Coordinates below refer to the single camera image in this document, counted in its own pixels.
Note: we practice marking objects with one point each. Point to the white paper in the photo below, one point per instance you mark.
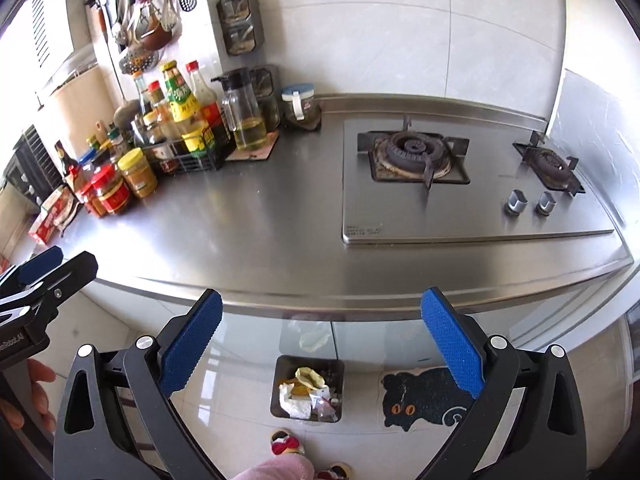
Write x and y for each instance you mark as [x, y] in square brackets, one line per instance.
[295, 402]

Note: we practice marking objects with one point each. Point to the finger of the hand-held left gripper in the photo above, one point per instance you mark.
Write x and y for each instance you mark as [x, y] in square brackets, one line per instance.
[35, 265]
[65, 277]

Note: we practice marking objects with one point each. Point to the green label yellow bottle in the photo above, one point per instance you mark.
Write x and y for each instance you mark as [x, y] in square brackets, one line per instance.
[179, 97]

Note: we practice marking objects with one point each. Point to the orange label sauce bottle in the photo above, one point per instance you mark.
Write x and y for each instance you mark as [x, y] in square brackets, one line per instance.
[159, 107]

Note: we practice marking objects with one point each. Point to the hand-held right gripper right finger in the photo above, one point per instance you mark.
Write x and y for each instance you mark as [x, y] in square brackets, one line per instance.
[452, 342]

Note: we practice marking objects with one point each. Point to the wall mounted seasoning box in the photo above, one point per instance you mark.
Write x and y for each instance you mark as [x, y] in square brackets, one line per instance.
[266, 95]
[240, 22]

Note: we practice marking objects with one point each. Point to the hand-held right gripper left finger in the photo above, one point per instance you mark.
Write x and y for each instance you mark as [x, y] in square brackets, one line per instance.
[192, 340]

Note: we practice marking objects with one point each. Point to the black cat floor mat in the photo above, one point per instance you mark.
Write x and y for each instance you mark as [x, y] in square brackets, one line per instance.
[425, 400]

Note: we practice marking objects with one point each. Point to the white and blue snack wrapper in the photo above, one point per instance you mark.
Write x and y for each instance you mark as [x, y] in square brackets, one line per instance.
[325, 405]

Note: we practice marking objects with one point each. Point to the small yellow jar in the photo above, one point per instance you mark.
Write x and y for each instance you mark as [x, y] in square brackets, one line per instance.
[197, 141]

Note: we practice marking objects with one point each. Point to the pink fleece garment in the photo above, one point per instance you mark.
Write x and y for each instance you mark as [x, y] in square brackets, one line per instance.
[275, 471]

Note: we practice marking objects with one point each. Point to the dark trash bin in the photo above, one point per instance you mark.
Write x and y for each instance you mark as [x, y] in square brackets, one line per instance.
[280, 367]

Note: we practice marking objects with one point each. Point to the red lid sauce jar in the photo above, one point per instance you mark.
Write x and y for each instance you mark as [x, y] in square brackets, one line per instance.
[111, 191]

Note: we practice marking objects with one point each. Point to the red cap dark sauce bottle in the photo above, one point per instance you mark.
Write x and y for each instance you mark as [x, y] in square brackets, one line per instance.
[205, 100]

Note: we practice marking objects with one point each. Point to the small black gas burner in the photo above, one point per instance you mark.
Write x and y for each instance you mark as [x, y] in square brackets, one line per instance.
[550, 162]

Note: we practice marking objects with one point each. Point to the blue lid glass jar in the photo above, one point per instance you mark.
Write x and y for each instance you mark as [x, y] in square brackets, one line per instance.
[299, 105]

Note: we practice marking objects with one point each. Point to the red and white carton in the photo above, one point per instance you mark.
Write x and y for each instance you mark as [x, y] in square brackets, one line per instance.
[52, 212]

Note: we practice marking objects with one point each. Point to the glass oil dispenser black lid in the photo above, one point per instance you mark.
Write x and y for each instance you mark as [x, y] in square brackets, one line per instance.
[242, 115]

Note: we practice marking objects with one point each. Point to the yellow lid sauce jar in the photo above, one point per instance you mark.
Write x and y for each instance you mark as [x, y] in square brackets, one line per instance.
[137, 172]

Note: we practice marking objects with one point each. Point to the yellow paper wrapper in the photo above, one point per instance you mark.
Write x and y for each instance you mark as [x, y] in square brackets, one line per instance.
[310, 379]

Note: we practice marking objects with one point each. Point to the grey hob knob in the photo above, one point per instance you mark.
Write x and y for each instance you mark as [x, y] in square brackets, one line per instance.
[517, 202]
[545, 204]

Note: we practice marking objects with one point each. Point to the small red lid jar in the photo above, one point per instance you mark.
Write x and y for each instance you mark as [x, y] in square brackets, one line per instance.
[86, 197]

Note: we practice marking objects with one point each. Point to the person's left hand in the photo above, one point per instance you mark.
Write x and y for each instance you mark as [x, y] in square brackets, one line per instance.
[41, 375]

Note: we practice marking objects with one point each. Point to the stainless steel gas hob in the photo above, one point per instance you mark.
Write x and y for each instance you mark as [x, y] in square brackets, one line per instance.
[450, 210]

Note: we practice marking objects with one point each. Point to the brown cork mat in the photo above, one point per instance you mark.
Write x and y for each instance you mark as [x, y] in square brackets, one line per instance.
[252, 152]

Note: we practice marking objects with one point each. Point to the metal skimmer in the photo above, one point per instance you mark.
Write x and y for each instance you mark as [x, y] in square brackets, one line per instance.
[137, 61]

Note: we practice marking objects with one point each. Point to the large black gas burner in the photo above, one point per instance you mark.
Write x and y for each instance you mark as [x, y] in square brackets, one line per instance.
[412, 152]

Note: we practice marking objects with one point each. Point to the brown ladle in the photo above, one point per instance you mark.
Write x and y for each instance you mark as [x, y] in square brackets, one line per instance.
[155, 36]

